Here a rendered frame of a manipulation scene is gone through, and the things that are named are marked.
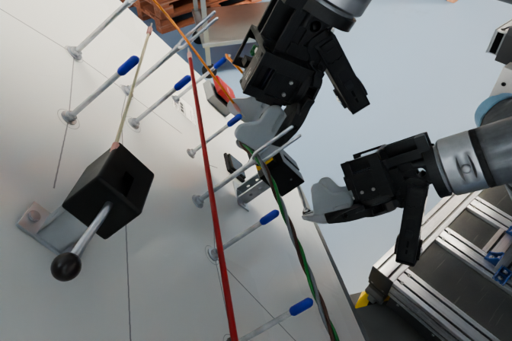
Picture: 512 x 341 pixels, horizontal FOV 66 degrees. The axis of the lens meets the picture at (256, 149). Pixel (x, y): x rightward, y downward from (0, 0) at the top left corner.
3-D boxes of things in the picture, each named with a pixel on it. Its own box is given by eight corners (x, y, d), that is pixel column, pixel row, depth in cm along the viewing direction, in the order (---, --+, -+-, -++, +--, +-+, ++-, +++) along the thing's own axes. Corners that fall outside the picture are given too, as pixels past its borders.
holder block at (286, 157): (282, 197, 56) (305, 182, 55) (259, 177, 53) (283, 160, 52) (274, 176, 59) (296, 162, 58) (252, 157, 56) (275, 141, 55)
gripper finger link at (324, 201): (292, 188, 62) (347, 171, 57) (305, 224, 62) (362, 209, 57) (283, 194, 59) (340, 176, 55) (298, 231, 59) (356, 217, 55)
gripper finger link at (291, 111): (261, 130, 49) (293, 68, 46) (273, 134, 50) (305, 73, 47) (273, 150, 46) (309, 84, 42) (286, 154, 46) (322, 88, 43)
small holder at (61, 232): (-44, 298, 19) (54, 221, 17) (39, 193, 27) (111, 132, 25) (36, 345, 21) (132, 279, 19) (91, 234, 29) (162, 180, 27)
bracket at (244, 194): (248, 211, 56) (276, 192, 55) (238, 204, 55) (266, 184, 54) (241, 189, 60) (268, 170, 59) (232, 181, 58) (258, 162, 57)
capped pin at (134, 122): (130, 116, 45) (187, 68, 42) (139, 126, 45) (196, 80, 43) (126, 120, 43) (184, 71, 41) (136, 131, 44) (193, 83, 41)
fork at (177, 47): (120, 82, 48) (209, 4, 44) (132, 91, 49) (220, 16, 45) (120, 91, 46) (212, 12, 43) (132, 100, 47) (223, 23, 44)
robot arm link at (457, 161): (488, 179, 52) (491, 196, 45) (452, 188, 55) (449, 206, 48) (467, 126, 52) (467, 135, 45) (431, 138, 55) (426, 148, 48)
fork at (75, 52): (67, 43, 43) (163, -48, 39) (81, 54, 44) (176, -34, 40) (65, 52, 41) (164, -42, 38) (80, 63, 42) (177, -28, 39)
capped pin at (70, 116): (75, 116, 36) (142, 55, 34) (76, 127, 35) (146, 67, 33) (59, 109, 35) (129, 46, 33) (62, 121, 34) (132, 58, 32)
